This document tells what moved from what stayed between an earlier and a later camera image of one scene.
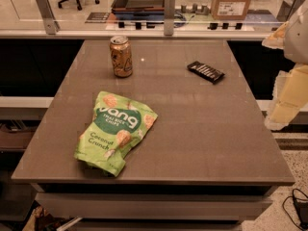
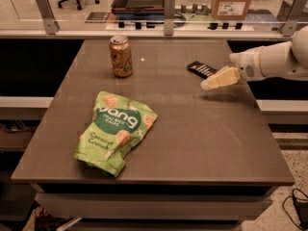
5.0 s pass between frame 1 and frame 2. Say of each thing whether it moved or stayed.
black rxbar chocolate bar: stayed
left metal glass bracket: stayed
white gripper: moved
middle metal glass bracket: stayed
